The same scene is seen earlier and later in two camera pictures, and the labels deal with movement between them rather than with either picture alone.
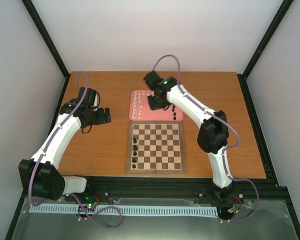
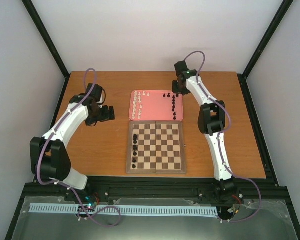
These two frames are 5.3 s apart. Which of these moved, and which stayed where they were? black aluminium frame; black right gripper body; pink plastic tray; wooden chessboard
Moved: black right gripper body
Stayed: wooden chessboard; black aluminium frame; pink plastic tray
